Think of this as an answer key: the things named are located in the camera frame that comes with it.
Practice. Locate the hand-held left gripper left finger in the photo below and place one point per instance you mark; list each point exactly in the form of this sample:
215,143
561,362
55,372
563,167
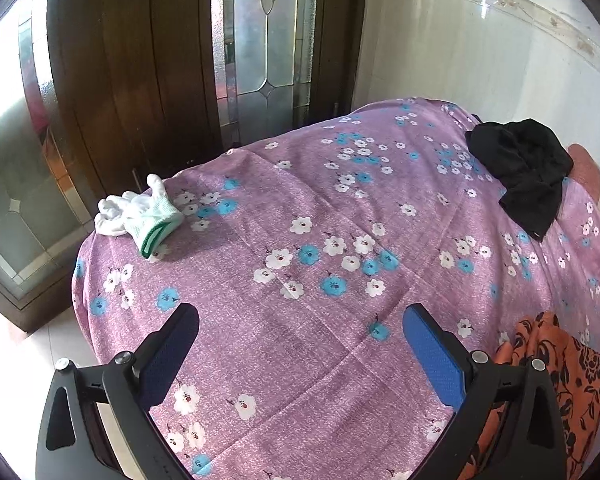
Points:
172,355

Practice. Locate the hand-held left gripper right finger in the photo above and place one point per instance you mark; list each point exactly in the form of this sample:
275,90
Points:
432,355

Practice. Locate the orange floral cloth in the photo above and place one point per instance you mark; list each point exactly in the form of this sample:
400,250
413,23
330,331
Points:
580,375

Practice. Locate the white glove with green cuff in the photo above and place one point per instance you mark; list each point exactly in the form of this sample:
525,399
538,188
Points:
145,215

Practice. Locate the black cloth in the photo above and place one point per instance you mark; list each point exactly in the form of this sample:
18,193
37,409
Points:
525,165

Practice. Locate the purple floral bedsheet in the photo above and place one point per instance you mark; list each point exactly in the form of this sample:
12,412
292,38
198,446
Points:
305,185

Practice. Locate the pink mattress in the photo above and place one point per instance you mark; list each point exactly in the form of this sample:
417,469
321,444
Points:
587,175

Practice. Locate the wooden door with glass panels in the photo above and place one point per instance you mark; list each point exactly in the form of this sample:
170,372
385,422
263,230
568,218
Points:
115,60

